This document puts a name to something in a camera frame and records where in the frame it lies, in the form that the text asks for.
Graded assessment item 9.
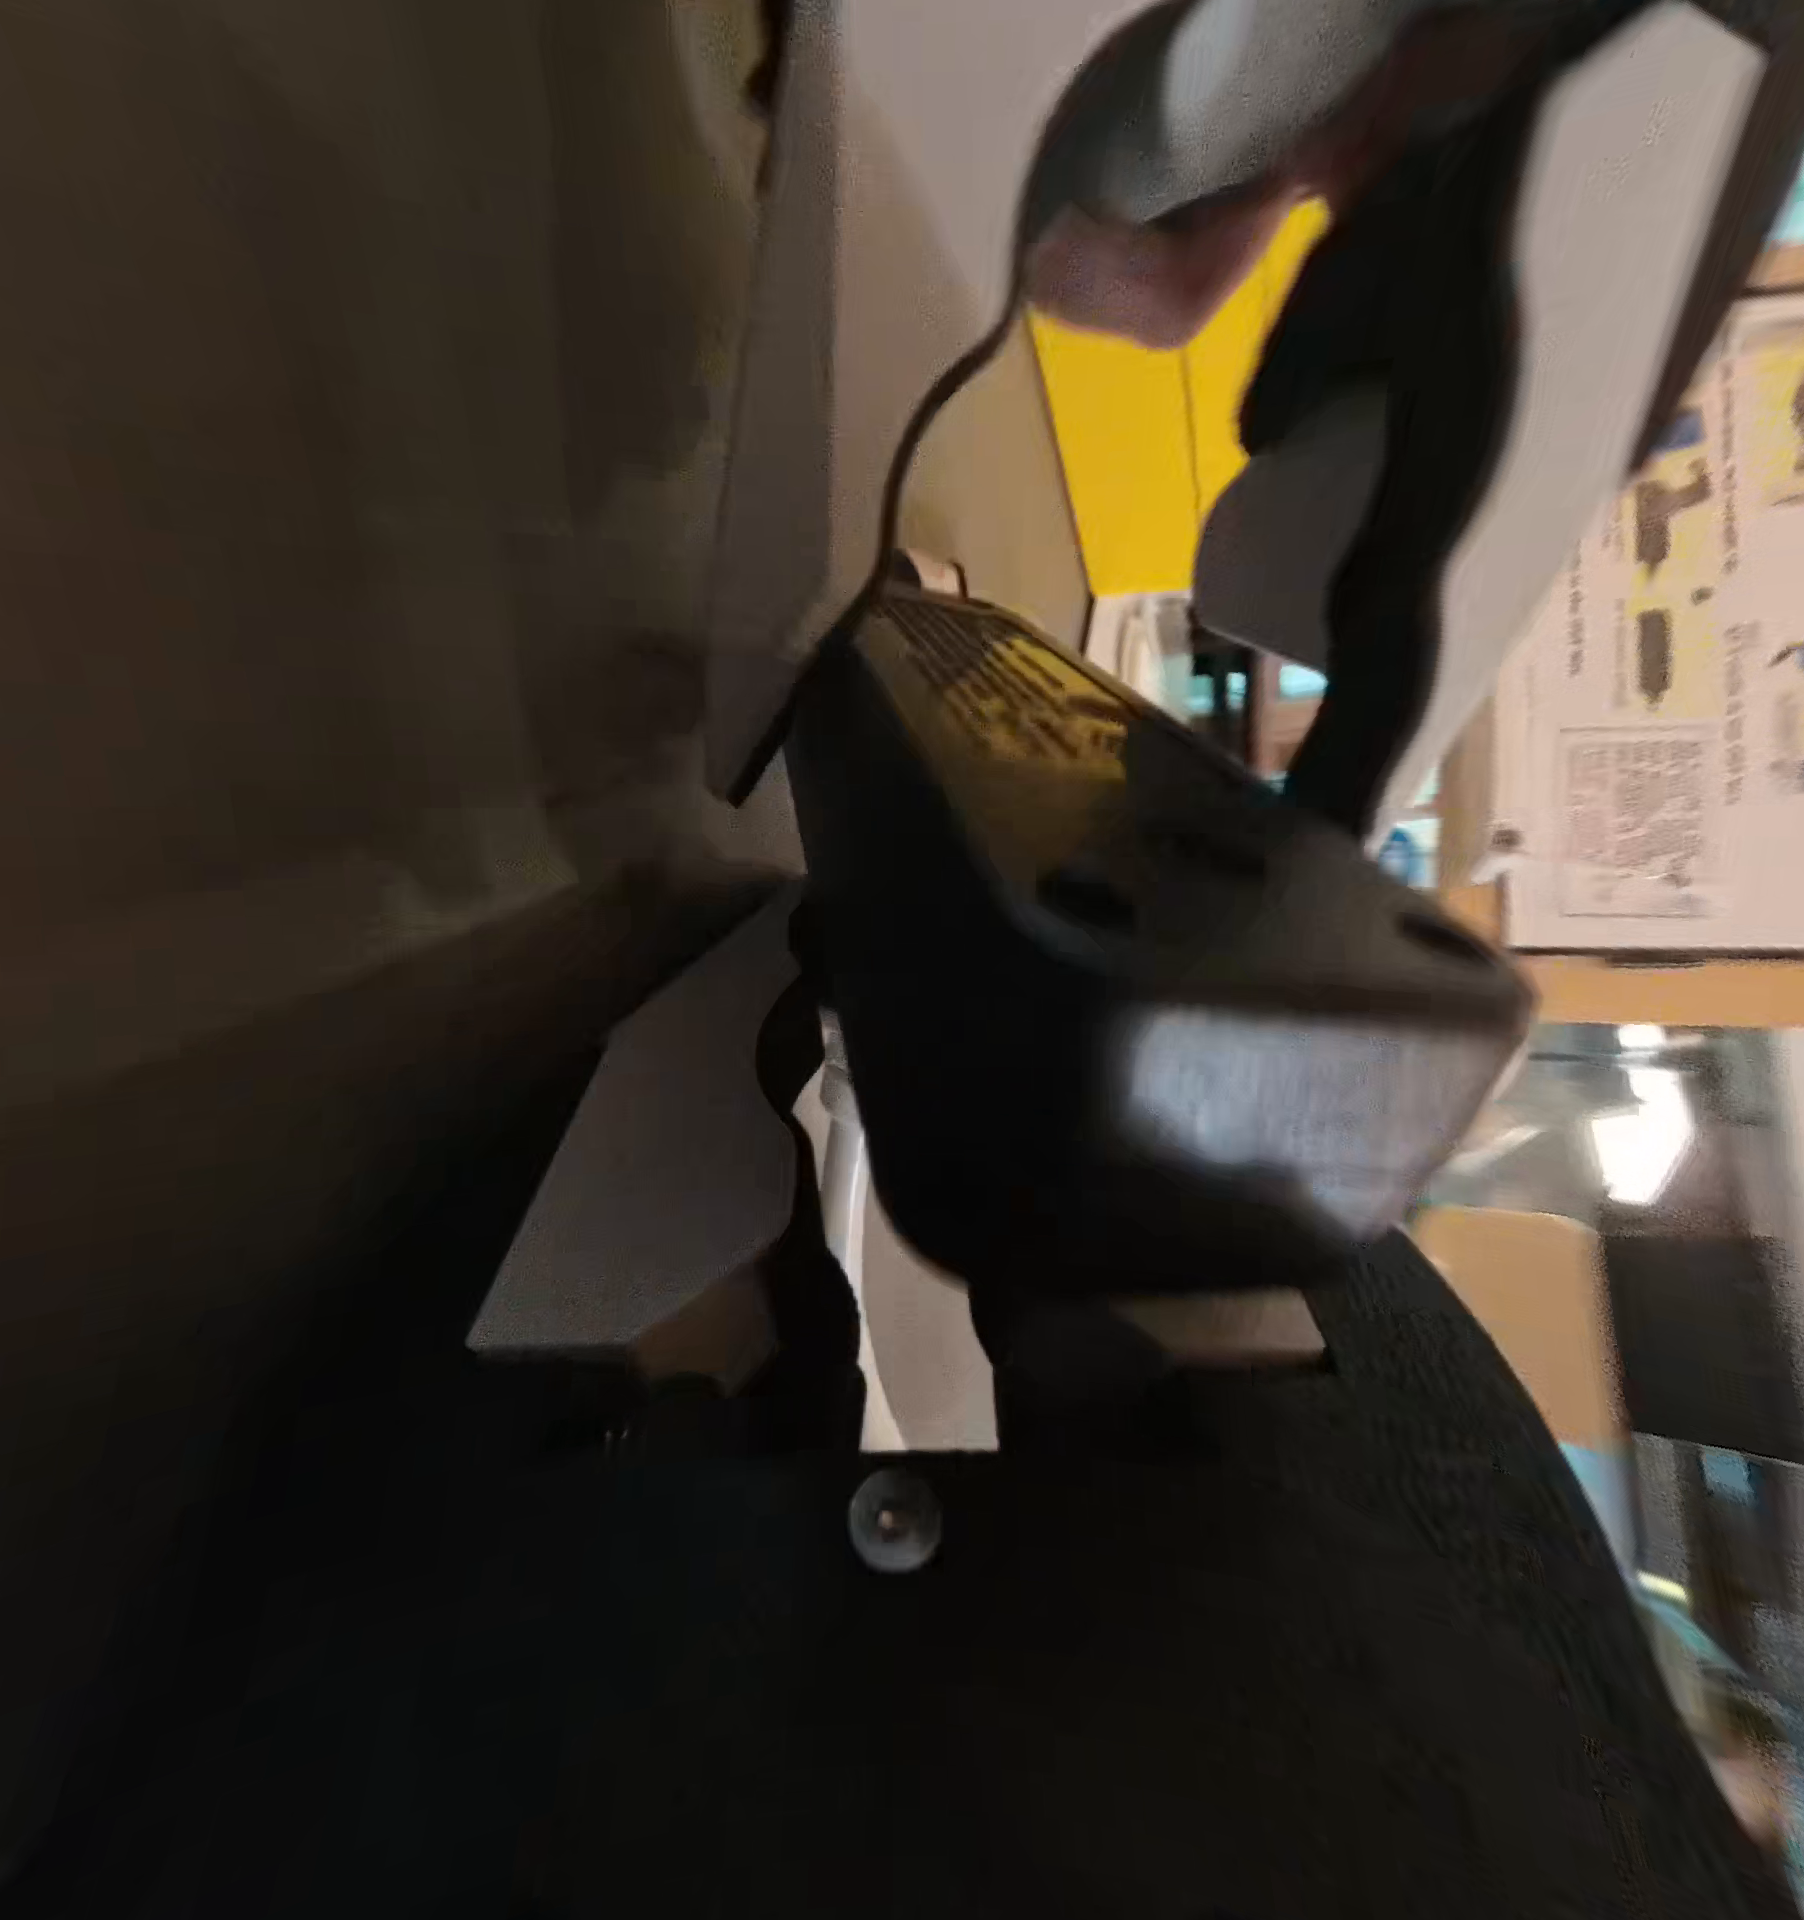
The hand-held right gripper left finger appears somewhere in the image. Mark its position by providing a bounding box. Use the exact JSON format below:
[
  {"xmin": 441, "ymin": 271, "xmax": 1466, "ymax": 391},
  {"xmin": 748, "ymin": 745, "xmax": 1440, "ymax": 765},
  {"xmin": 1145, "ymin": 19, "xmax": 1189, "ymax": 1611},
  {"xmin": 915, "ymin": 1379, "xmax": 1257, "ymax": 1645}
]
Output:
[{"xmin": 468, "ymin": 885, "xmax": 866, "ymax": 1454}]

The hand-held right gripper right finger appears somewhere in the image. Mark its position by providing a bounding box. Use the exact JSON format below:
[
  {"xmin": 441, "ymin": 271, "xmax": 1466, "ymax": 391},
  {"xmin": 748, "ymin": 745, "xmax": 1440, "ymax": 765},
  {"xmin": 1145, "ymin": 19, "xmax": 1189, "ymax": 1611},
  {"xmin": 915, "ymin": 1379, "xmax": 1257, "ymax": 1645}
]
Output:
[{"xmin": 977, "ymin": 1277, "xmax": 1326, "ymax": 1454}]

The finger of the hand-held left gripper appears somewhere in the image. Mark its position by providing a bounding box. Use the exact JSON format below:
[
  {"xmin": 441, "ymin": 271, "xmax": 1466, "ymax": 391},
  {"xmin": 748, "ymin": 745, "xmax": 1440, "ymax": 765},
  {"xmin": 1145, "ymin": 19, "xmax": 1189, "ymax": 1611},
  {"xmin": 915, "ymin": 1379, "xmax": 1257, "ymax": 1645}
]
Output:
[
  {"xmin": 705, "ymin": 0, "xmax": 1144, "ymax": 813},
  {"xmin": 1190, "ymin": 0, "xmax": 1804, "ymax": 842}
]

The white power plug with cord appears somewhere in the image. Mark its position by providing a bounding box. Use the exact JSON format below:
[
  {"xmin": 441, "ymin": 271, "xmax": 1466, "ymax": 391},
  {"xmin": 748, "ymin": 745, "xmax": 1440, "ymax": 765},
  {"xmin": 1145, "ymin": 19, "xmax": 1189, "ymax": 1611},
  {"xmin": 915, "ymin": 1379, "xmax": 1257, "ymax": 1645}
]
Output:
[{"xmin": 801, "ymin": 1012, "xmax": 904, "ymax": 1448}]

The black power strip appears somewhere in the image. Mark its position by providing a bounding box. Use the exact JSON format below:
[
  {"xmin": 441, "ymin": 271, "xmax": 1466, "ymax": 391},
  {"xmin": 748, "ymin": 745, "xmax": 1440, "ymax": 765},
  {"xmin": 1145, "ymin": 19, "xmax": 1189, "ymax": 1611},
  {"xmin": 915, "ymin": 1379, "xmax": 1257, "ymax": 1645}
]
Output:
[{"xmin": 781, "ymin": 589, "xmax": 1539, "ymax": 1299}]

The person's left hand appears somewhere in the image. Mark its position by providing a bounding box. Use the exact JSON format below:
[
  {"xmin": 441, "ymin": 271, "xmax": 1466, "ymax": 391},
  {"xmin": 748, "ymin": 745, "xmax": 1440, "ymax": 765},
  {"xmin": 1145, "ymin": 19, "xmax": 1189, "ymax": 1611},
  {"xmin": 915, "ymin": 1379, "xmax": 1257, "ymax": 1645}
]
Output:
[{"xmin": 1022, "ymin": 192, "xmax": 1346, "ymax": 354}]

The tan rounded board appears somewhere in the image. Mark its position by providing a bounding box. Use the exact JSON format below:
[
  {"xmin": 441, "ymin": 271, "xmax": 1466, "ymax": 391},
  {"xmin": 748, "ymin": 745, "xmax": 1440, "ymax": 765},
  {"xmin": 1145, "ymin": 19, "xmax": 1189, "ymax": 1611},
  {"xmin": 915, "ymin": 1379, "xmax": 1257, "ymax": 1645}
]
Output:
[{"xmin": 1415, "ymin": 1204, "xmax": 1624, "ymax": 1448}]

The yellow plastic bin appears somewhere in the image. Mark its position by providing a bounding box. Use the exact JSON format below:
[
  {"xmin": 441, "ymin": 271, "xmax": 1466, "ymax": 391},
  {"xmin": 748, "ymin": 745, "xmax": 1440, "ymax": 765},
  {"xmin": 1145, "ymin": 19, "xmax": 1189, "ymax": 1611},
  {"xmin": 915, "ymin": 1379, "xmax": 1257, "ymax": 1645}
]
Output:
[{"xmin": 1025, "ymin": 196, "xmax": 1330, "ymax": 604}]

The black rectangular panel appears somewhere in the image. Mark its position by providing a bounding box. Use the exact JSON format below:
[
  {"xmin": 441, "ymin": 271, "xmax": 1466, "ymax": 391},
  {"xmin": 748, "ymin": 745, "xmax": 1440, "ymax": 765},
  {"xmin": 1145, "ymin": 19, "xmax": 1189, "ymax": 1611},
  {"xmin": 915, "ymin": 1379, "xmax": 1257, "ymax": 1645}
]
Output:
[{"xmin": 1604, "ymin": 1227, "xmax": 1804, "ymax": 1469}]

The instruction sheet on wooden board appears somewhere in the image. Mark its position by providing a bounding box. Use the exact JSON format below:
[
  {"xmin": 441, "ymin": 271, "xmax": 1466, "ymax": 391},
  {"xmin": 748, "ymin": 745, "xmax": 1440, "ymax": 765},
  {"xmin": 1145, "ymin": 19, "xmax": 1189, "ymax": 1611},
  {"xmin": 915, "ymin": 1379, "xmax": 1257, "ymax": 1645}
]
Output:
[{"xmin": 1419, "ymin": 248, "xmax": 1804, "ymax": 1030}]

